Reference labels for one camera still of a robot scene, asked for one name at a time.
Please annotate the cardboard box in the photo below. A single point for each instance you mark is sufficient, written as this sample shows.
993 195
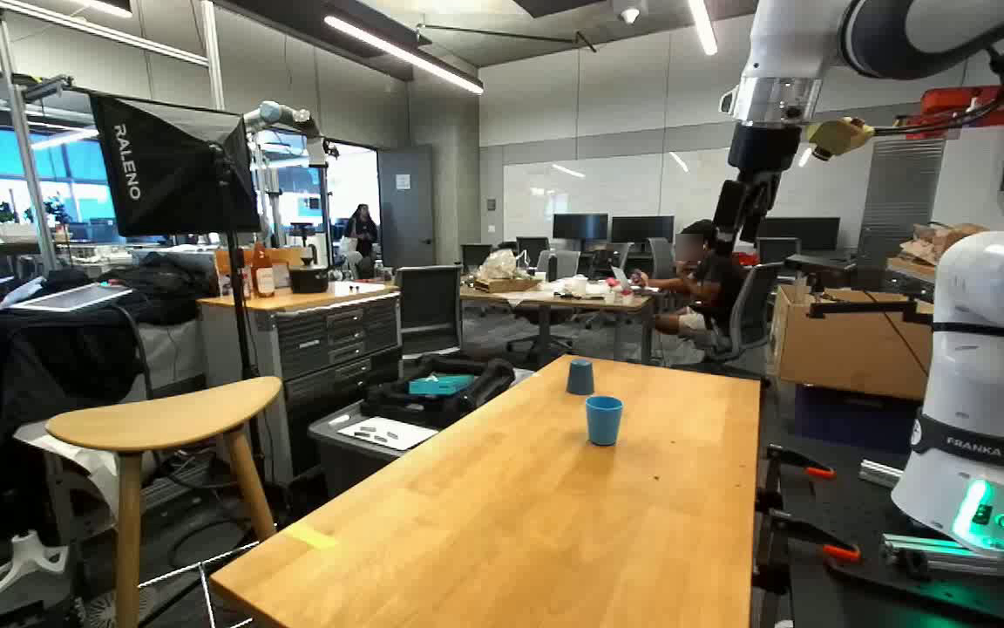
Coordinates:
853 350

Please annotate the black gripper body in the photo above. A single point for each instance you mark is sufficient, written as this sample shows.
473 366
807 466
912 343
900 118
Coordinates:
765 147

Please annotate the long ceiling light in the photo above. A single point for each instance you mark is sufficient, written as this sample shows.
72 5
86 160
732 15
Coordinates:
700 26
400 55

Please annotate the black computer monitor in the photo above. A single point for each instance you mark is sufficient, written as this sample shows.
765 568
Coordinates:
579 229
801 234
643 233

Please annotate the white stand foot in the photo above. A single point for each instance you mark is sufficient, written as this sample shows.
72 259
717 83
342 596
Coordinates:
20 576

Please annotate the wooden office desk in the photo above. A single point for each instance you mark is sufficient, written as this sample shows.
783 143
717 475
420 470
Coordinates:
556 302

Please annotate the yellow tape strip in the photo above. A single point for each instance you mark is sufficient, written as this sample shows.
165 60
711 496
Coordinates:
312 534

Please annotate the black softbox light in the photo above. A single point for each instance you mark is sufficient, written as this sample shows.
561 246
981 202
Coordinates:
170 175

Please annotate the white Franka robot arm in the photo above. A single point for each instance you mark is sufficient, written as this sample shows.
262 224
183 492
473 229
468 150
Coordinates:
991 350

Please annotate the black mesh chair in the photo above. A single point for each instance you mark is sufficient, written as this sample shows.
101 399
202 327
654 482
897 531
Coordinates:
430 302

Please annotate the white wall whiteboard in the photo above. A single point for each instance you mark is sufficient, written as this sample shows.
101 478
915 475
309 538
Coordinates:
607 188

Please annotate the grey storage case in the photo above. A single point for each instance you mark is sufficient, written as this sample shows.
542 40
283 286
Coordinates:
368 441

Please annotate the red equipment bar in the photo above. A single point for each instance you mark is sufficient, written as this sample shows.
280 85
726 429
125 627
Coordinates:
968 106

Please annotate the grey drawer cabinet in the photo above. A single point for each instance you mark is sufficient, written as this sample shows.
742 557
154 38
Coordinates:
313 350

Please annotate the wooden stool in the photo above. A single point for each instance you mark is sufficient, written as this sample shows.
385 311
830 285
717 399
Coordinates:
165 421

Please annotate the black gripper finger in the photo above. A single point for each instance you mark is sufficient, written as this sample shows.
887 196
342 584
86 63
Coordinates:
761 205
729 207

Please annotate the silver metal pole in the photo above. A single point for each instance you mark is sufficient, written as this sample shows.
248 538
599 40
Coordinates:
20 142

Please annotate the grey office chair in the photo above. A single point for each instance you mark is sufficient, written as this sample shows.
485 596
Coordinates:
755 306

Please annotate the black draped table cloth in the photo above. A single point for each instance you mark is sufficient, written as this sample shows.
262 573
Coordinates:
34 385

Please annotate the black bag with teal item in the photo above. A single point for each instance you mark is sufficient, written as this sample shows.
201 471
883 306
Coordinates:
437 390

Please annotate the seated person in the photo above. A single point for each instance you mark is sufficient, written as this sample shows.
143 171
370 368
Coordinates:
706 285

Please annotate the black light stand pole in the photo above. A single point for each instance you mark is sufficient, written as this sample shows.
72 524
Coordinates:
238 302

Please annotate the dark blue plastic cup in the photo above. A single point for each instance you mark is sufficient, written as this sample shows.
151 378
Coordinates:
579 378

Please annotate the standing person in black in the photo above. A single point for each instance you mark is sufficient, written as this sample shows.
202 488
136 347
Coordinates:
364 233

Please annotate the light blue plastic cup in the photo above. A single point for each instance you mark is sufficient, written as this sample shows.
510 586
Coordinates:
603 421

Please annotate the grey door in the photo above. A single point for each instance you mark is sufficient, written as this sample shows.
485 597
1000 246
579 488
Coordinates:
409 207

